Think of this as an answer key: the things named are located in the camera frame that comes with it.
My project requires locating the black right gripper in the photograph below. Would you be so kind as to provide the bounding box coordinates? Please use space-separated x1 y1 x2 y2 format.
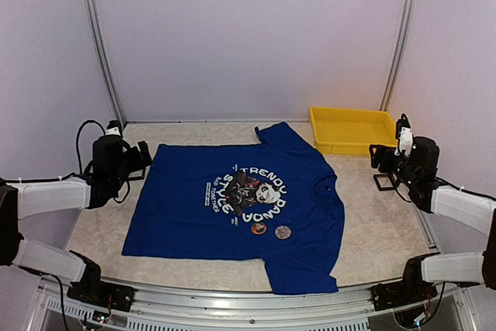
370 144 419 187

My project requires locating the black brooch box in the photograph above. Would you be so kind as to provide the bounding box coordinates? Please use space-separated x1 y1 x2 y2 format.
373 174 398 191

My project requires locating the yellow plastic tray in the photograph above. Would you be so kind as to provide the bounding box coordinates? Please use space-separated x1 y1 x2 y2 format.
309 107 397 157

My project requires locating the blue printed t-shirt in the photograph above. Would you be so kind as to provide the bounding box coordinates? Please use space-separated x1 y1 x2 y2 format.
122 122 345 295

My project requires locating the round patterned brooch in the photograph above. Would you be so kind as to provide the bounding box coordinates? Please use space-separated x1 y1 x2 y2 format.
274 226 291 240

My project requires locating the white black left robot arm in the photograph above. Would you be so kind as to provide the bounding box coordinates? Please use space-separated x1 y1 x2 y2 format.
1 135 152 304

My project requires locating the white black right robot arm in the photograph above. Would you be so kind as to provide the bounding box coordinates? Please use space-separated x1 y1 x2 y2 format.
369 137 495 303

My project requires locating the black empty display box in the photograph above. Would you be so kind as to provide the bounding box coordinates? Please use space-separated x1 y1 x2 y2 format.
127 168 146 182

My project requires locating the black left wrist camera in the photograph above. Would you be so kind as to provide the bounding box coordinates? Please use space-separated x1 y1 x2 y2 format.
92 134 129 178

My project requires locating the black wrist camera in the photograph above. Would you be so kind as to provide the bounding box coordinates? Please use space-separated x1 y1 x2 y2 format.
92 134 129 178
410 136 440 178

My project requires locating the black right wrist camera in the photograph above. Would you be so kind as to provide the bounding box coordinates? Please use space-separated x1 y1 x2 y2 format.
410 136 440 178

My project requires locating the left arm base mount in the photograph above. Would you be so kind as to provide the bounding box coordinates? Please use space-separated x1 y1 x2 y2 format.
67 282 136 312

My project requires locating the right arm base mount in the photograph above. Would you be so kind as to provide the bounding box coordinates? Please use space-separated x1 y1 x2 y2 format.
371 281 438 311

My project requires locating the front aluminium rail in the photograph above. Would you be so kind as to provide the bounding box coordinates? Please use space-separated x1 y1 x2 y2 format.
26 278 477 330

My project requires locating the right aluminium frame post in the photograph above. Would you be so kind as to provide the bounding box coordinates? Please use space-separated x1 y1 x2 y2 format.
380 0 415 112

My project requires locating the aluminium frame post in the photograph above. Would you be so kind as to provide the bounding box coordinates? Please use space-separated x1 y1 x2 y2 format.
380 0 415 112
84 0 127 126

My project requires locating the left aluminium frame post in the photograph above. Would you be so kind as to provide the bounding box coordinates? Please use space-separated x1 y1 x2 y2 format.
84 0 127 126

